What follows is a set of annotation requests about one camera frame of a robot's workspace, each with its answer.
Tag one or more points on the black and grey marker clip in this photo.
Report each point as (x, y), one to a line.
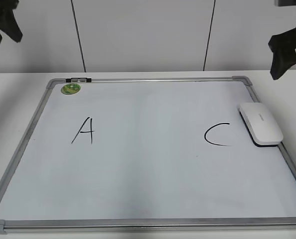
(78, 80)

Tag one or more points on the white board with grey frame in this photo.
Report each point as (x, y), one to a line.
(146, 154)

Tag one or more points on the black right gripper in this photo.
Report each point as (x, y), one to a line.
(283, 46)

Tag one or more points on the white board eraser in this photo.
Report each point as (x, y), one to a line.
(261, 124)

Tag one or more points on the round green magnet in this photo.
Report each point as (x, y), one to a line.
(70, 89)

